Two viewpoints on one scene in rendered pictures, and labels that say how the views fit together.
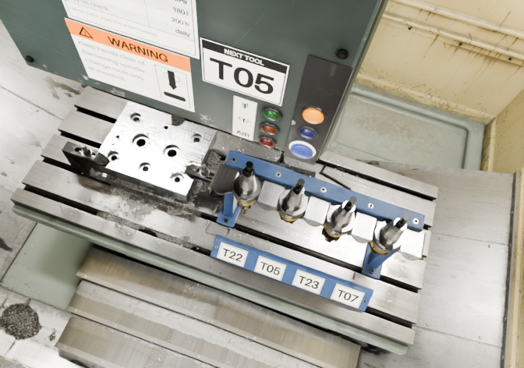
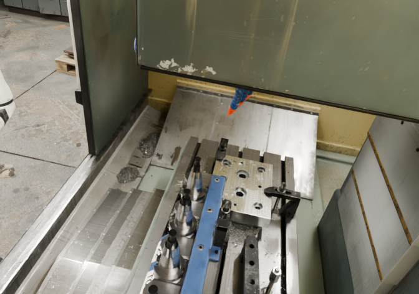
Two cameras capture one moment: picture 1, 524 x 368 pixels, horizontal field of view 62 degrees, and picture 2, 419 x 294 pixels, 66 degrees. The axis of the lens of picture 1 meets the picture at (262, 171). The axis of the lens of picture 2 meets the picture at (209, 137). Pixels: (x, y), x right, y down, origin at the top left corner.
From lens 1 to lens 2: 0.74 m
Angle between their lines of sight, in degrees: 57
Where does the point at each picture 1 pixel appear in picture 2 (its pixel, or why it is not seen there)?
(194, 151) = (245, 205)
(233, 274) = (144, 258)
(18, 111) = (257, 145)
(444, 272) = not seen: outside the picture
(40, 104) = not seen: hidden behind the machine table
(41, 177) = (207, 145)
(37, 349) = (110, 184)
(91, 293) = (141, 197)
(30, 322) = (126, 178)
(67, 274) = not seen: hidden behind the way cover
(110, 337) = (110, 212)
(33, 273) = (158, 177)
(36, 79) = (283, 147)
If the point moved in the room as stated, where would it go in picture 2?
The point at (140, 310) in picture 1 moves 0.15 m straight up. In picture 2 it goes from (127, 223) to (126, 197)
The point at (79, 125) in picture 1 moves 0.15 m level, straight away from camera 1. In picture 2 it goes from (250, 155) to (270, 144)
